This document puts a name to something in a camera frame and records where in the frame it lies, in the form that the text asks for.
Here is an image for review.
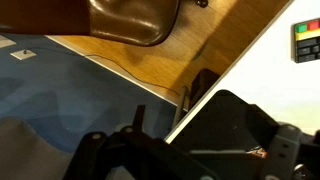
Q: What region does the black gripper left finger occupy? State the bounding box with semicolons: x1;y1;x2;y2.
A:
63;105;220;180

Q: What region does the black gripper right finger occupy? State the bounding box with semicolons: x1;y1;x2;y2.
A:
190;124;320;180

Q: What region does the colourful mechanical keyboard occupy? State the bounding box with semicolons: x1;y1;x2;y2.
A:
293;19;320;63

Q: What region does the black mouse pad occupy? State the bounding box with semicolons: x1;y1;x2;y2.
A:
172;90;279;152

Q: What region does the black table leg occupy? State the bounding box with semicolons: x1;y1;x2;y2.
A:
172;69;220;127

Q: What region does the brown leather chair seat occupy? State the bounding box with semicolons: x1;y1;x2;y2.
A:
0;0;180;46

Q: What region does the thin black floor cable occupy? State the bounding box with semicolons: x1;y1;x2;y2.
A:
19;46;183;98

